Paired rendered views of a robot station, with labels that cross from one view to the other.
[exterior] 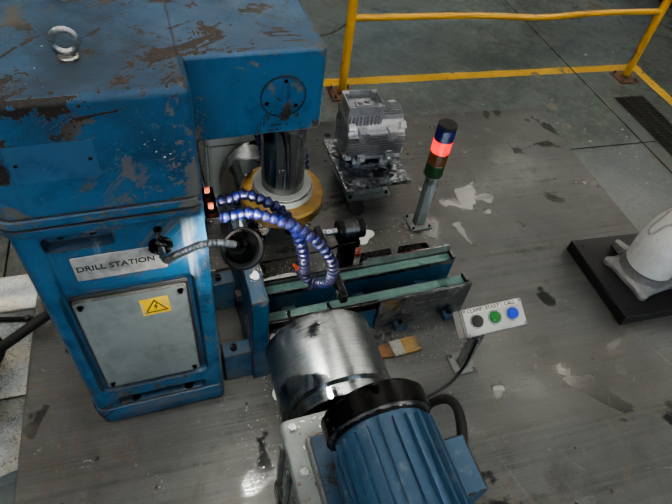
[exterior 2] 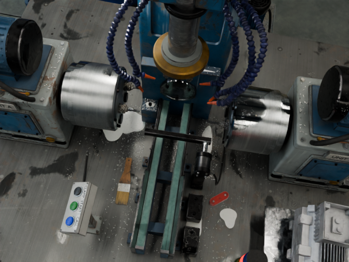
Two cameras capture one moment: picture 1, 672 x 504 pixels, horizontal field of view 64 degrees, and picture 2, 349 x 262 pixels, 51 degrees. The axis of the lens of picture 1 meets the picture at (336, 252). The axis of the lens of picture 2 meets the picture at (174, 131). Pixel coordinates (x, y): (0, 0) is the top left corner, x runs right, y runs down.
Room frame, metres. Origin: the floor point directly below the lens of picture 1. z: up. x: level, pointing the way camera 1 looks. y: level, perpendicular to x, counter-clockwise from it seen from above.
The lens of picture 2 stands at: (1.20, -0.53, 2.27)
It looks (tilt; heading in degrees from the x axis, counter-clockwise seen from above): 64 degrees down; 117
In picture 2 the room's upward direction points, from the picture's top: 6 degrees clockwise
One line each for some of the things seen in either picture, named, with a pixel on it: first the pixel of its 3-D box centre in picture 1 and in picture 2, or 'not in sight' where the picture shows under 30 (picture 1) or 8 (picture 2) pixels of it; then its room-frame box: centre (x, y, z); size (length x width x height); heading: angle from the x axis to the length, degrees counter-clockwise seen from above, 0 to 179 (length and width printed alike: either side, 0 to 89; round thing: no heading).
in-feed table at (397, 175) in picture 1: (363, 171); (295, 246); (1.52, -0.05, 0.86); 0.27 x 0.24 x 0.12; 25
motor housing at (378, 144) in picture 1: (369, 130); (322, 243); (1.56, -0.05, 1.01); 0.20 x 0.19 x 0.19; 110
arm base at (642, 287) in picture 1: (639, 264); not in sight; (1.27, -1.00, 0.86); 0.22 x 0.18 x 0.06; 32
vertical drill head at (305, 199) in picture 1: (283, 153); (183, 29); (0.85, 0.14, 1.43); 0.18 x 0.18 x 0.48
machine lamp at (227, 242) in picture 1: (205, 245); not in sight; (0.56, 0.21, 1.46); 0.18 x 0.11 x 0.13; 115
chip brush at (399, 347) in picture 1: (387, 350); (125, 180); (0.83, -0.19, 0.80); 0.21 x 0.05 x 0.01; 117
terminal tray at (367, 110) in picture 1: (362, 107); (334, 225); (1.55, -0.01, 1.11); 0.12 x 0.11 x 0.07; 110
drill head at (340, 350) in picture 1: (335, 394); (84, 93); (0.55, -0.05, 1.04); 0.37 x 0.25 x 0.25; 25
